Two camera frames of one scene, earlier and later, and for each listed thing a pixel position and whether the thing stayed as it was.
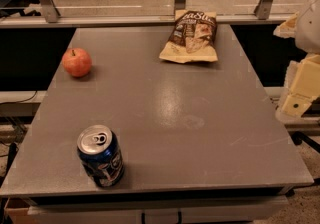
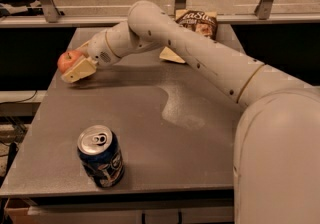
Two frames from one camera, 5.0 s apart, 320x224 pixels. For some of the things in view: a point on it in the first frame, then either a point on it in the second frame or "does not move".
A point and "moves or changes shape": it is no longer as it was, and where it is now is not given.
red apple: [77, 61] moves or changes shape
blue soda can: [100, 153] does not move
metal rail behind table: [127, 20] does not move
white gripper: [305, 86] → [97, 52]
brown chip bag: [193, 37] does not move
